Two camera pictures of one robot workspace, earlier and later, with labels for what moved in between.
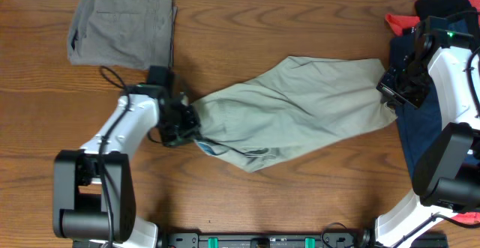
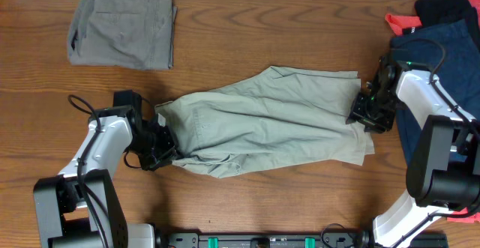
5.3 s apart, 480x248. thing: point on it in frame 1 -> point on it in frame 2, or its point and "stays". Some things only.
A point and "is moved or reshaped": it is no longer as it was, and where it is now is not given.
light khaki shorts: [259, 121] is moved or reshaped
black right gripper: [386, 85] -> [358, 113]
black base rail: [265, 240] stays
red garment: [400, 24] stays
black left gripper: [192, 129] -> [167, 151]
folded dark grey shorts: [126, 25] stays
